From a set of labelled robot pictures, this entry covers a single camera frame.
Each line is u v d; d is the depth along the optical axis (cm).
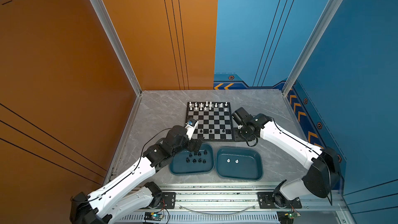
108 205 41
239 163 85
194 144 65
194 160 85
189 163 85
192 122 63
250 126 57
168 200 74
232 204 74
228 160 85
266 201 72
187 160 85
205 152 87
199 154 87
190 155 87
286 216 70
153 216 71
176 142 55
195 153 87
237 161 85
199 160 85
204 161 85
